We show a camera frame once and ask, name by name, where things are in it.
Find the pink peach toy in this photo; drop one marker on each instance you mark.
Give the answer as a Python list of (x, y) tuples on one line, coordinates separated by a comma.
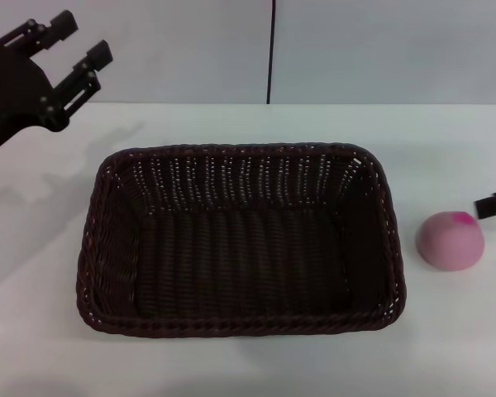
[(448, 246)]

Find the black vertical wall strip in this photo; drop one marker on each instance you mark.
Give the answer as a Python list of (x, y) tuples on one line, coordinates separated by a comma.
[(271, 49)]

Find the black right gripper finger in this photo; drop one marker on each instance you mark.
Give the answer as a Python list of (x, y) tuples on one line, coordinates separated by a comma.
[(485, 208)]

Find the dark brown woven basket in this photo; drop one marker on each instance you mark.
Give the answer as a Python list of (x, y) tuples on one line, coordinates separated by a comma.
[(239, 256)]

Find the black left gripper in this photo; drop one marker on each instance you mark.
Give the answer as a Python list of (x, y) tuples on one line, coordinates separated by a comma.
[(12, 91)]

